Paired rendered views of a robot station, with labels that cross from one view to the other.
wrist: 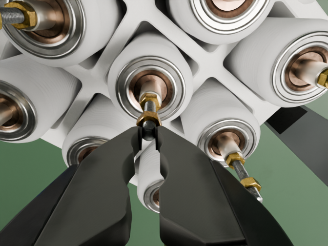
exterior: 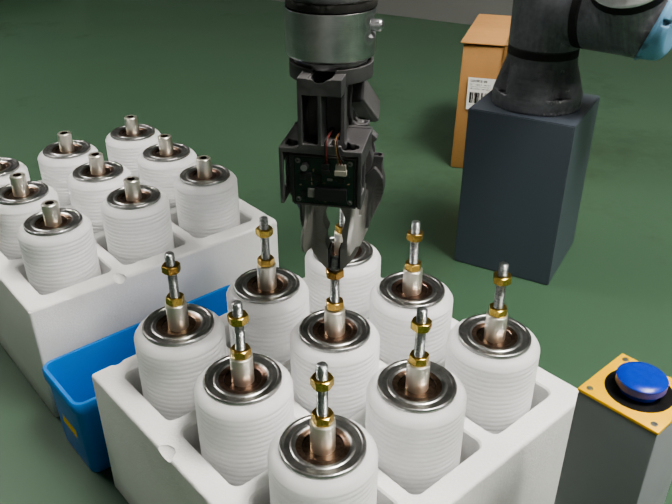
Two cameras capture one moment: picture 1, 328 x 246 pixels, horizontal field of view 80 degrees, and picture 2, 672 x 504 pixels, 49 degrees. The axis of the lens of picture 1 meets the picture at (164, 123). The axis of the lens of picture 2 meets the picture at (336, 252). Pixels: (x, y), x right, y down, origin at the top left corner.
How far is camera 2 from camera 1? 0.75 m
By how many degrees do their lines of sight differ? 89
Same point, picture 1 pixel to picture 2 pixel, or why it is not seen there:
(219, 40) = (405, 313)
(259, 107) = (487, 438)
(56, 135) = (166, 426)
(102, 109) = not seen: hidden behind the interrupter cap
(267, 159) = not seen: outside the picture
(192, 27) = (381, 305)
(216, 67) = not seen: hidden behind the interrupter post
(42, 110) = (217, 331)
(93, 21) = (302, 293)
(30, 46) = (246, 294)
